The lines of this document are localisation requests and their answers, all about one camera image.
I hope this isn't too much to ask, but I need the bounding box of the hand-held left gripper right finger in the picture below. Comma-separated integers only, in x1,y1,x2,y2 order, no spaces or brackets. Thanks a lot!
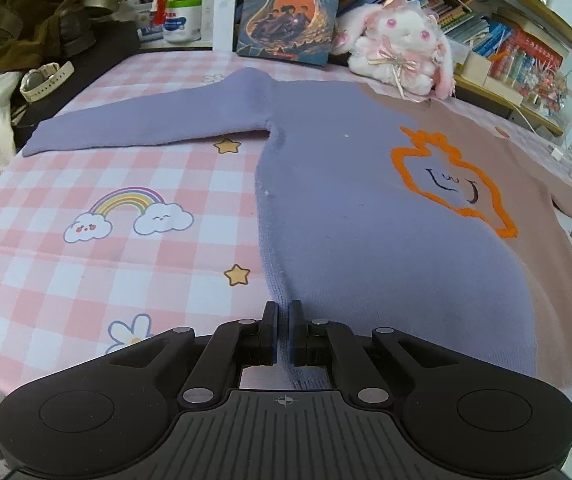
290,300,461,411

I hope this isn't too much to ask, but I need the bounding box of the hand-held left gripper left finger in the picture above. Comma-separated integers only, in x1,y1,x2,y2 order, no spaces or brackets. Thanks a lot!
108,301,281,411

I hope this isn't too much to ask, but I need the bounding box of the purple and pink sweater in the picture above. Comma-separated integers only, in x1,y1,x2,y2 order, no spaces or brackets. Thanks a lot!
20,66,572,391

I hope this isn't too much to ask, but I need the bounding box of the pink checked tablecloth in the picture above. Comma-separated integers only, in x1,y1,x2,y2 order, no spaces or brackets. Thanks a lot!
0,50,572,403

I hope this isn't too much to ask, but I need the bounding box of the red box of tubes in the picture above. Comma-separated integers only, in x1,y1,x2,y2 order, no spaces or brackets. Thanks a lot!
490,29,564,92

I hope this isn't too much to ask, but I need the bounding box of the white pink plush bunny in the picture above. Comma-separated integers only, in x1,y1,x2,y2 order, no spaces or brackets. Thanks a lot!
333,0,457,102

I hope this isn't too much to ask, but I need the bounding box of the illustrated book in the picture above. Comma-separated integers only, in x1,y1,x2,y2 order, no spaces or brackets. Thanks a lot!
236,0,347,67

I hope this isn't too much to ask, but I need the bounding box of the white tub with pens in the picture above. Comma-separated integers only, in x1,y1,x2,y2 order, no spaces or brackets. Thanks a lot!
163,0,203,45

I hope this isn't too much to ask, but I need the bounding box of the blue and white box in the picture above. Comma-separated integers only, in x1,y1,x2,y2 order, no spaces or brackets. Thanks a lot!
137,2,167,44

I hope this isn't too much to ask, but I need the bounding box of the white wristwatch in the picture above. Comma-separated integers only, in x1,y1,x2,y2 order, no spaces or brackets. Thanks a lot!
19,61,76,103

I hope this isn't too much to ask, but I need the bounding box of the round metal tin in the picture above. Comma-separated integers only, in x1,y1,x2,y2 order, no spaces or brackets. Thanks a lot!
82,0,120,19

